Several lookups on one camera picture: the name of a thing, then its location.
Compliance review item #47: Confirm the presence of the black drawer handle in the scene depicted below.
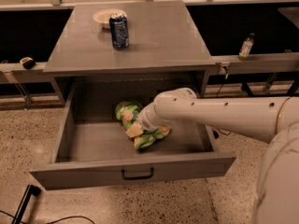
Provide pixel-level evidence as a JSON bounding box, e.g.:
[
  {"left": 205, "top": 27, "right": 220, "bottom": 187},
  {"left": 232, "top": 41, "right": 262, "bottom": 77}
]
[{"left": 121, "top": 167, "right": 154, "bottom": 181}]

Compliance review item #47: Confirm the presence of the grey rail shelf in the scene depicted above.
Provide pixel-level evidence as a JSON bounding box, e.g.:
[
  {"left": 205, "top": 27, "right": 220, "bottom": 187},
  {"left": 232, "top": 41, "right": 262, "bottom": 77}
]
[{"left": 1, "top": 52, "right": 299, "bottom": 84}]

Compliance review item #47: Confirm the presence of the blue soda can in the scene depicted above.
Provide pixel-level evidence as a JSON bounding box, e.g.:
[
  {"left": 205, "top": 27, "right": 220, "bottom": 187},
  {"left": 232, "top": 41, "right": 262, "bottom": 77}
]
[{"left": 109, "top": 13, "right": 129, "bottom": 49}]

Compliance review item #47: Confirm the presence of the grey cabinet counter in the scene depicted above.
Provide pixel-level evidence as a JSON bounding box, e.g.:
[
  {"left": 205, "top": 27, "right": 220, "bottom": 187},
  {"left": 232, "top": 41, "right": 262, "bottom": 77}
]
[{"left": 44, "top": 1, "right": 215, "bottom": 110}]

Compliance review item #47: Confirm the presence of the black floor cable lower left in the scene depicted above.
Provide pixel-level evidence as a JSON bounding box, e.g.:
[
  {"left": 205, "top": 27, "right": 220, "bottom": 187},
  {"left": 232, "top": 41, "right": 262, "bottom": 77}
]
[{"left": 0, "top": 208, "right": 96, "bottom": 224}]

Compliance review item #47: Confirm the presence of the black stand leg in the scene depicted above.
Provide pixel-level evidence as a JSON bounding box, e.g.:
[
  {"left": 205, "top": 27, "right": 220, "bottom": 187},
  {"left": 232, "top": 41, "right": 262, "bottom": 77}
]
[{"left": 11, "top": 185, "right": 41, "bottom": 224}]

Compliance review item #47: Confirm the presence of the green rice chip bag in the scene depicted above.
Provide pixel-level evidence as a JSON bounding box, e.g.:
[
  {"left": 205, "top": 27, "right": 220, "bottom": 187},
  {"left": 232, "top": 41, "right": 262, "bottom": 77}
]
[{"left": 115, "top": 100, "right": 171, "bottom": 149}]

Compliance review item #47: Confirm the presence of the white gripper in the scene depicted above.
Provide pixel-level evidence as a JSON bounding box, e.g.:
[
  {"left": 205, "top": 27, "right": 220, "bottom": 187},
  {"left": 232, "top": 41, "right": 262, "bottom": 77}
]
[{"left": 126, "top": 103, "right": 164, "bottom": 138}]

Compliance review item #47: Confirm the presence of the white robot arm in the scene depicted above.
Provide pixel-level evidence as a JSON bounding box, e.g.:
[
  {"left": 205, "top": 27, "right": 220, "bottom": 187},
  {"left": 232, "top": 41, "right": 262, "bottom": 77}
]
[{"left": 127, "top": 88, "right": 299, "bottom": 224}]

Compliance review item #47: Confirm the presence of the small glass bottle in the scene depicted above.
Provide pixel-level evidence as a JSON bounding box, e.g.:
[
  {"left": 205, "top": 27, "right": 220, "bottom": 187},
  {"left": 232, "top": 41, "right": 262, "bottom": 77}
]
[{"left": 238, "top": 33, "right": 255, "bottom": 60}]

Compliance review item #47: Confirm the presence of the grey open drawer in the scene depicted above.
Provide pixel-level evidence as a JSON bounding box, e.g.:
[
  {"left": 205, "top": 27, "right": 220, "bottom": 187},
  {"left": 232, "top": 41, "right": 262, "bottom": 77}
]
[{"left": 29, "top": 77, "right": 237, "bottom": 190}]

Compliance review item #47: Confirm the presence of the black and yellow tape measure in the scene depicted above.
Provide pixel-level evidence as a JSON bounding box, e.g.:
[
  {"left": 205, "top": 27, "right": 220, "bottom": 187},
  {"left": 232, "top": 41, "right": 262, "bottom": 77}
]
[{"left": 20, "top": 57, "right": 36, "bottom": 69}]

